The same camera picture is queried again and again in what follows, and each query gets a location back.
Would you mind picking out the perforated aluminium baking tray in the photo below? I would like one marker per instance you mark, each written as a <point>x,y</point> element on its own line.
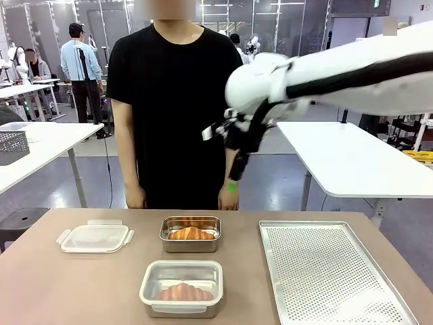
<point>321,271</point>

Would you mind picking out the translucent plastic container lid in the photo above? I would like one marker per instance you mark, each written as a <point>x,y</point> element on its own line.
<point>94,238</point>

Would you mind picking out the yellow crate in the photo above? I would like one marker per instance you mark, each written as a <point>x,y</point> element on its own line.
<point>419,155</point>

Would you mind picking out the person in black cap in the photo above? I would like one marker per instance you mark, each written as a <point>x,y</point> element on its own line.
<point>235,42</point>

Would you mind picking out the seated person in grey top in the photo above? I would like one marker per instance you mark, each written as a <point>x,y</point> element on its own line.
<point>39,69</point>

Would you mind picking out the golden brown croissant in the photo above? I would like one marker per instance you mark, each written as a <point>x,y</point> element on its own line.
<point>191,234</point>
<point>184,292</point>

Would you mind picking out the man in light blue shirt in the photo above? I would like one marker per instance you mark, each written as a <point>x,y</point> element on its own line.
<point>79,61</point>

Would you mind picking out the person's left forearm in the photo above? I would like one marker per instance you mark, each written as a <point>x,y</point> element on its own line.
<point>225,166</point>

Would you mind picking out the white humanoid robot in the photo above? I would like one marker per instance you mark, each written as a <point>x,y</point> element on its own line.
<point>17,61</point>

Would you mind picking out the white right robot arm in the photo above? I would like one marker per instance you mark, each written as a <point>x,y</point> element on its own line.
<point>321,64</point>

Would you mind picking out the person's right hand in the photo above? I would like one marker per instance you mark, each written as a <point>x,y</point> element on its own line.
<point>136,198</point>

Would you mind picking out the grey perforated basket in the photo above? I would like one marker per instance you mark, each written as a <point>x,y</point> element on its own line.
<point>13,145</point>

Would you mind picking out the plain steel container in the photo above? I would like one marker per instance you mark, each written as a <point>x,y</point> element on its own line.
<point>189,246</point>

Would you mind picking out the person in black t-shirt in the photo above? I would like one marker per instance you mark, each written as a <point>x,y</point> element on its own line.
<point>169,101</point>

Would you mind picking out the person's right forearm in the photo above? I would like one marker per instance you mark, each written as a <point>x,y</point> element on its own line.
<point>126,152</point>

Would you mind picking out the steel container with white rim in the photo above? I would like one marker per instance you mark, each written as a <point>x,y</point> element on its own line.
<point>179,313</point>

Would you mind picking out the black tripod stand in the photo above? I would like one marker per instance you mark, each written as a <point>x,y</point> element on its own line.
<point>89,94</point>

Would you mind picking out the black utility cart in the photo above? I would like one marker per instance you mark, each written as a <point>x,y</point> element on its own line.
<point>406,130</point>

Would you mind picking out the person's left hand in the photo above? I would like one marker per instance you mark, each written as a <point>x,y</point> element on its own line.
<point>228,199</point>

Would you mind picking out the white background desk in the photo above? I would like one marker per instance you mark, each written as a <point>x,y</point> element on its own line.
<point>23,89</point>

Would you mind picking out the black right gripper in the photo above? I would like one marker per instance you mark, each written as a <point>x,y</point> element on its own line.
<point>245,137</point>

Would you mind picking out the white table with grey basket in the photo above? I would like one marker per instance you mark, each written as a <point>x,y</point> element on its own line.
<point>50,145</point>

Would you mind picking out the black metal stool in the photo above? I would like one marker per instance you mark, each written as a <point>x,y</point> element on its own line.
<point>20,220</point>

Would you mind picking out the white table with grey leg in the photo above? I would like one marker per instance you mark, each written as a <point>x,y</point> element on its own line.
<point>355,159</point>

